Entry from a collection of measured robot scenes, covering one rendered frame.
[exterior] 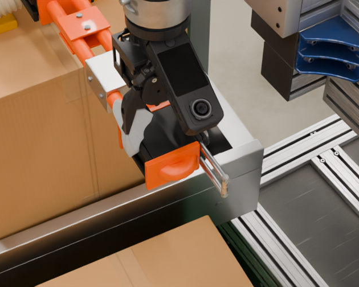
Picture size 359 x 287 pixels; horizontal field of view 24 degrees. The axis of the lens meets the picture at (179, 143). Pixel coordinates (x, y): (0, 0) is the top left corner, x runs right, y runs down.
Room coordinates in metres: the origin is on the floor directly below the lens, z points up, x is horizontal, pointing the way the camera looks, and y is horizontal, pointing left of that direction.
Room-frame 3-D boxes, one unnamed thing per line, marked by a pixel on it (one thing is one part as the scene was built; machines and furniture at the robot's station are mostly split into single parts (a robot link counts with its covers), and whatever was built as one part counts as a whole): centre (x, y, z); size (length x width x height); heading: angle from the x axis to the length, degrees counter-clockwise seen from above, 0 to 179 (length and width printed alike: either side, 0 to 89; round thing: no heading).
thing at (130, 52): (0.70, 0.03, 1.22); 0.09 x 0.08 x 0.12; 29
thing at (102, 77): (0.79, 0.09, 1.07); 0.07 x 0.07 x 0.04; 29
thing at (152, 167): (0.67, 0.03, 1.08); 0.08 x 0.07 x 0.05; 29
